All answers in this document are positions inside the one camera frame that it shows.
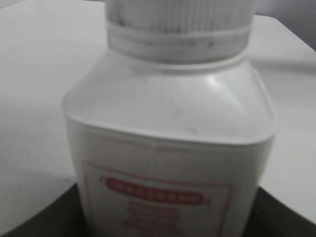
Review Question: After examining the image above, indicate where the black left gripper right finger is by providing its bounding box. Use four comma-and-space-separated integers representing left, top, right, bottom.
254, 188, 316, 237

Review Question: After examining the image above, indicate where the white yili changqing yogurt bottle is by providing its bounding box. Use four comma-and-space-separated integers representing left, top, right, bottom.
63, 54, 277, 237

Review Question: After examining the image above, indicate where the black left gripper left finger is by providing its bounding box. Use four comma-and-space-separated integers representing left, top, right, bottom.
1, 184, 86, 237

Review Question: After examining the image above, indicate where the white ribbed bottle cap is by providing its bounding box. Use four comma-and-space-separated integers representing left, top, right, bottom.
104, 0, 255, 64

